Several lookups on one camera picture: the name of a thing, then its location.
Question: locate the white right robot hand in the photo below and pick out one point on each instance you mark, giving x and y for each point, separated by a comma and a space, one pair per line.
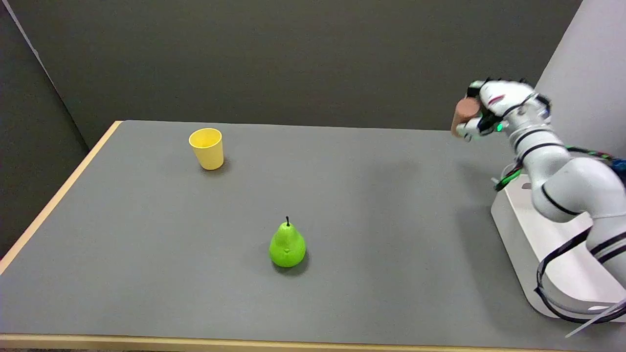
503, 100

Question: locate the wooden cylinder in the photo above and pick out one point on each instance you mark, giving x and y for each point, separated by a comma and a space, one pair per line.
463, 114

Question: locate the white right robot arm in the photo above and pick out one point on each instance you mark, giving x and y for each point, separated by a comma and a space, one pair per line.
572, 181

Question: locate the white box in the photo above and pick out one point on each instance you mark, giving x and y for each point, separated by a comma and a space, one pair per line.
547, 244

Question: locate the green toy pear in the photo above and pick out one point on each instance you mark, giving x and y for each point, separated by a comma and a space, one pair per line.
287, 246

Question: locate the yellow plastic cup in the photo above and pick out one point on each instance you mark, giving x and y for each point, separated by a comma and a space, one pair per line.
207, 148

